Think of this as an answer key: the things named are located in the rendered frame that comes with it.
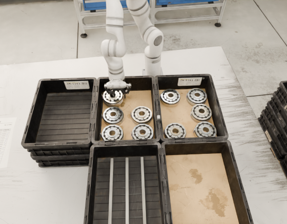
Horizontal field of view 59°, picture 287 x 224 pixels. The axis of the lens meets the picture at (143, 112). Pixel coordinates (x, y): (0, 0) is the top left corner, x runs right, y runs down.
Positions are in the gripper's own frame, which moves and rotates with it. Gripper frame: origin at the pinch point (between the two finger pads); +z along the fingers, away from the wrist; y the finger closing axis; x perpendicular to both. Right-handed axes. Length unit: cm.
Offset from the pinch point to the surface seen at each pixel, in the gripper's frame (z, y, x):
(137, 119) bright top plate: 1.4, -9.1, 14.0
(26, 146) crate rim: -5.6, 38.5, 30.9
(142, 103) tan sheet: 4.2, -12.2, 1.8
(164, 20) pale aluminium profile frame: 73, -45, -178
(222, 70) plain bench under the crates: 17, -67, -35
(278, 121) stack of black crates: 49, -111, -14
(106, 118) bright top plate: 1.3, 6.0, 12.9
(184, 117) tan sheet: 4.1, -33.4, 11.9
